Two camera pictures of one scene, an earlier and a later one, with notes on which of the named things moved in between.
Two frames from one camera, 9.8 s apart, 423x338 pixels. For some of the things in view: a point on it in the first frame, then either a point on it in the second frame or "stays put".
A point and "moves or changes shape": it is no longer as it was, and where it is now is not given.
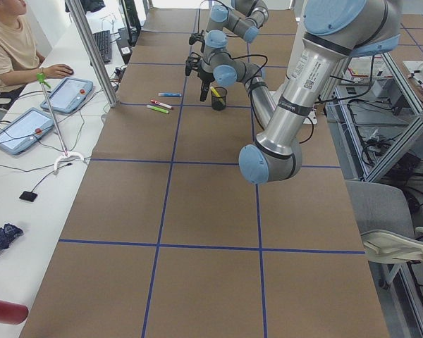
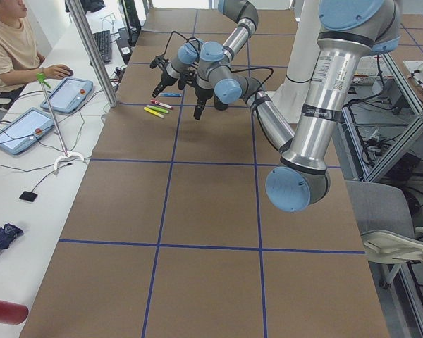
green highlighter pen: [157, 109] stays put
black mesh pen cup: [219, 103] stays put
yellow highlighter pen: [213, 90] moves or changes shape
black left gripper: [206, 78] → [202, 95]
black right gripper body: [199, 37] → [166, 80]
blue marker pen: [169, 94] stays put
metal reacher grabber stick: [41, 78] stays put
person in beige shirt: [12, 53] stays put
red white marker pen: [161, 104] stays put
